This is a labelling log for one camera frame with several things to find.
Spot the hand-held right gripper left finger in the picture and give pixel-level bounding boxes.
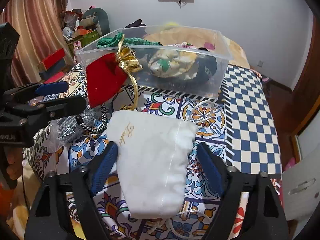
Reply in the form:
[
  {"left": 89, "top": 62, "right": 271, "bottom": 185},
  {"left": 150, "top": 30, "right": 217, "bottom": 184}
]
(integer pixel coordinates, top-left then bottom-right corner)
[{"left": 24, "top": 142, "right": 118, "bottom": 240}]

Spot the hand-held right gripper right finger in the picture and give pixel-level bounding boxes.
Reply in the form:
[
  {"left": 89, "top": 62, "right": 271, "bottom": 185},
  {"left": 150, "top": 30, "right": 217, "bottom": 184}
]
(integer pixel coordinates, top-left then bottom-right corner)
[{"left": 196, "top": 142, "right": 293, "bottom": 240}]

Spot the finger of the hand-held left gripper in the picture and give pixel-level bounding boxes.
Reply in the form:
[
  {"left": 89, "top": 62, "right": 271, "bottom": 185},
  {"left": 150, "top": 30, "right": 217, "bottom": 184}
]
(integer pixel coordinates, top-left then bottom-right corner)
[
  {"left": 4, "top": 81, "right": 70, "bottom": 101},
  {"left": 14, "top": 96, "right": 87, "bottom": 127}
]

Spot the red velvet pouch gold ribbon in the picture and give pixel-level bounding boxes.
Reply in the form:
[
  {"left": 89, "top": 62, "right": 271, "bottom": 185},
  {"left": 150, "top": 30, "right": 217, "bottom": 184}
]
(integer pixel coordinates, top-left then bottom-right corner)
[{"left": 86, "top": 36, "right": 143, "bottom": 112}]

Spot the white fuzzy drawstring pouch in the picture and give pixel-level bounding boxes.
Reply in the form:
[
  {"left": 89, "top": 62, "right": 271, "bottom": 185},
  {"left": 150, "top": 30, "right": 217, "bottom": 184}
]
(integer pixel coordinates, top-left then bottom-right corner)
[{"left": 107, "top": 100, "right": 221, "bottom": 238}]

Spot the clear plastic storage box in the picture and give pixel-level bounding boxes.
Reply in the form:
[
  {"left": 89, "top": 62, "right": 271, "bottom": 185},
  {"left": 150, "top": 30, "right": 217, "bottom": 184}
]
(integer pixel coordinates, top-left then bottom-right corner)
[{"left": 75, "top": 26, "right": 234, "bottom": 98}]

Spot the person's left hand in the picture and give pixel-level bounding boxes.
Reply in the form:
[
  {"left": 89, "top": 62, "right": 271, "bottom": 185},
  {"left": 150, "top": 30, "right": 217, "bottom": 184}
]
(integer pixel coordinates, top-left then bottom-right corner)
[{"left": 5, "top": 145, "right": 23, "bottom": 181}]

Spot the red flat box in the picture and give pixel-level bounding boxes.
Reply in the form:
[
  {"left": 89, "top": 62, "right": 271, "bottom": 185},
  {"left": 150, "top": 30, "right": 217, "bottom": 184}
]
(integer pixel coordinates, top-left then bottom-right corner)
[{"left": 37, "top": 48, "right": 67, "bottom": 71}]

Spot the green box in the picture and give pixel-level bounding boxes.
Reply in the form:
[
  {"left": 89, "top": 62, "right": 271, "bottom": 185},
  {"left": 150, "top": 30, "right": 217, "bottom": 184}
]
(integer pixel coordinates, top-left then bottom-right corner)
[{"left": 82, "top": 29, "right": 101, "bottom": 47}]

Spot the striped brown curtain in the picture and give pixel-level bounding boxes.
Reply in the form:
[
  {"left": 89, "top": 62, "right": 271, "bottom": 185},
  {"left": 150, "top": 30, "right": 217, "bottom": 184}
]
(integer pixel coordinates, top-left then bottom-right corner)
[{"left": 0, "top": 0, "right": 70, "bottom": 88}]

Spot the white cabinet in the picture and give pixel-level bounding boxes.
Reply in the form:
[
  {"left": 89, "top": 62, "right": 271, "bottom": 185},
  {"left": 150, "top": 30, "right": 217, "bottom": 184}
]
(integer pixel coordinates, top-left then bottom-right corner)
[{"left": 280, "top": 119, "right": 320, "bottom": 221}]

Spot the black fabric pouch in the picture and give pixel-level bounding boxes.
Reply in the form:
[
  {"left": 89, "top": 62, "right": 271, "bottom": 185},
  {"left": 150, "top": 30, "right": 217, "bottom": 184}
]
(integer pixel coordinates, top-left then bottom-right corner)
[{"left": 192, "top": 52, "right": 218, "bottom": 83}]

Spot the floral printed fabric pouch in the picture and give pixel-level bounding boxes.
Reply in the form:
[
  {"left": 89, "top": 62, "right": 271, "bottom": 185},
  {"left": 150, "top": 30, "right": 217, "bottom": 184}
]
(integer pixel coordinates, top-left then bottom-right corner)
[{"left": 147, "top": 47, "right": 201, "bottom": 78}]

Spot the wooden door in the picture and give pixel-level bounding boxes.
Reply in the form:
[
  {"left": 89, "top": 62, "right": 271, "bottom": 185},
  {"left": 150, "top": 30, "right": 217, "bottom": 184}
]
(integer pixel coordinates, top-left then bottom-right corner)
[{"left": 291, "top": 14, "right": 320, "bottom": 142}]

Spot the silver mesh pouch striped cord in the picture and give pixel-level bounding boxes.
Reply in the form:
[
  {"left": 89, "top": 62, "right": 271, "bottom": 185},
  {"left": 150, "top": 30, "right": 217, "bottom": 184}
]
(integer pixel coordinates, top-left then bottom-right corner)
[{"left": 56, "top": 104, "right": 108, "bottom": 145}]

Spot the green cord pouch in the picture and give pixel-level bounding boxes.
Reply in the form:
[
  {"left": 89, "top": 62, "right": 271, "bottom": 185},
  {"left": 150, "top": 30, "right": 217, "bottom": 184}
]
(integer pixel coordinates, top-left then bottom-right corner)
[{"left": 96, "top": 33, "right": 161, "bottom": 50}]

